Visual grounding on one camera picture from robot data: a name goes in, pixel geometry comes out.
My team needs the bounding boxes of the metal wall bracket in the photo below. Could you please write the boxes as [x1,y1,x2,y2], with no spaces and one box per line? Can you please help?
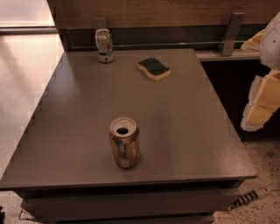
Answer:
[94,17,107,30]
[220,12,245,56]

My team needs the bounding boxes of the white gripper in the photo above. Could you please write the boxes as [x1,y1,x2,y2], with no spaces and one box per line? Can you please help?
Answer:
[241,12,280,132]

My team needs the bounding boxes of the right metal wall bracket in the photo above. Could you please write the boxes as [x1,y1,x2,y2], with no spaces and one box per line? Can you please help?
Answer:
[220,12,245,56]

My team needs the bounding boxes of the left metal wall bracket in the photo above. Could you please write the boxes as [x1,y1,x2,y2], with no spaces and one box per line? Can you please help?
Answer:
[94,17,107,30]

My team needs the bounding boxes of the metal wall rail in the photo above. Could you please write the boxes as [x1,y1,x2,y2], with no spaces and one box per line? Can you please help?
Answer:
[68,41,245,52]

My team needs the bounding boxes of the grey drawer cabinet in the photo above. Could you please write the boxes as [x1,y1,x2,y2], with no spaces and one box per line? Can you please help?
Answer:
[0,49,256,224]

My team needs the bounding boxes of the white crumpled can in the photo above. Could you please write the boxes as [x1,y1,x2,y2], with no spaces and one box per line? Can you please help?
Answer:
[95,28,115,63]

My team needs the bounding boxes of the green and yellow sponge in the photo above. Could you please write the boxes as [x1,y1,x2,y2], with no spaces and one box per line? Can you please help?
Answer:
[137,58,171,81]

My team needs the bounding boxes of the orange soda can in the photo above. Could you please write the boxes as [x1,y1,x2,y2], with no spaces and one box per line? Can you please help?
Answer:
[109,116,140,169]

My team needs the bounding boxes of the striped black white tool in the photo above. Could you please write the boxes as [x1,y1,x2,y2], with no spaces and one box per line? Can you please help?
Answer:
[227,188,271,211]

